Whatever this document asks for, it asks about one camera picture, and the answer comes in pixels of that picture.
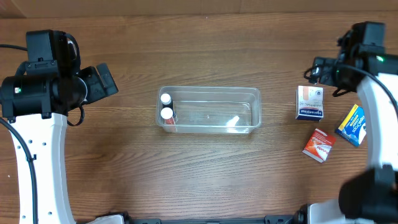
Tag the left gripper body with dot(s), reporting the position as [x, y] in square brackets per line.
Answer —
[93, 83]

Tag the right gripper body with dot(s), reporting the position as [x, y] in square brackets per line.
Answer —
[323, 71]

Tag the black bottle white cap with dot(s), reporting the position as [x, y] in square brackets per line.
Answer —
[166, 101]

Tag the orange tube white cap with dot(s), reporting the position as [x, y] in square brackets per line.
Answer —
[167, 114]

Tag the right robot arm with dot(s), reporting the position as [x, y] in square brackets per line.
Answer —
[363, 67]

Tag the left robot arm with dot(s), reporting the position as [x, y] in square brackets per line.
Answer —
[35, 103]

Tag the clear plastic container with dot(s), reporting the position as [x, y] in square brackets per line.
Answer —
[211, 109]

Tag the white Hansaplast plaster box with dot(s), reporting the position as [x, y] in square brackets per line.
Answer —
[309, 103]

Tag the blue yellow VapoDrops box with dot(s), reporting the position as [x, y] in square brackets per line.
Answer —
[353, 127]

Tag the red caplet box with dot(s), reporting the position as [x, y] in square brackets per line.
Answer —
[319, 145]

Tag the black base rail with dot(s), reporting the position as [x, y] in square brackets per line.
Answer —
[211, 220]

